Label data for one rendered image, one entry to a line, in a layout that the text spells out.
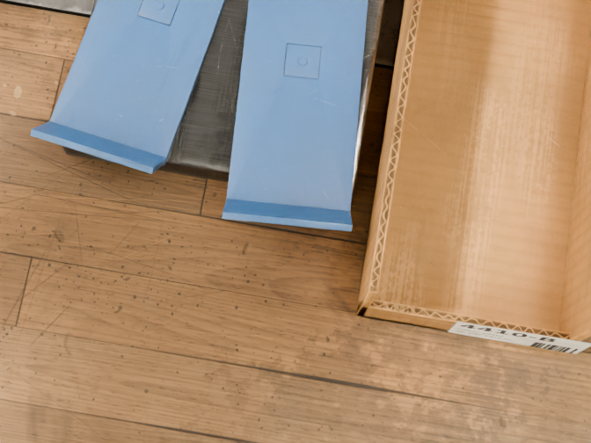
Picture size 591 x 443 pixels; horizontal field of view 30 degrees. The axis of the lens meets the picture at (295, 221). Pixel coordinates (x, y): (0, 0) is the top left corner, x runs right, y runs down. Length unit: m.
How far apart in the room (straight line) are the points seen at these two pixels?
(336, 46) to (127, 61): 0.12
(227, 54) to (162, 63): 0.04
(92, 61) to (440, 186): 0.21
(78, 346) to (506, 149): 0.27
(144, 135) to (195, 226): 0.06
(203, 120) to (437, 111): 0.14
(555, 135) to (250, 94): 0.18
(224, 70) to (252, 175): 0.07
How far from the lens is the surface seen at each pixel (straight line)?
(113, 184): 0.65
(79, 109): 0.64
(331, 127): 0.63
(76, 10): 0.70
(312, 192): 0.62
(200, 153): 0.63
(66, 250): 0.65
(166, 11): 0.66
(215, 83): 0.65
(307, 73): 0.65
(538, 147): 0.67
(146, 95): 0.64
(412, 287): 0.63
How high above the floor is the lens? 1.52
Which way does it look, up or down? 75 degrees down
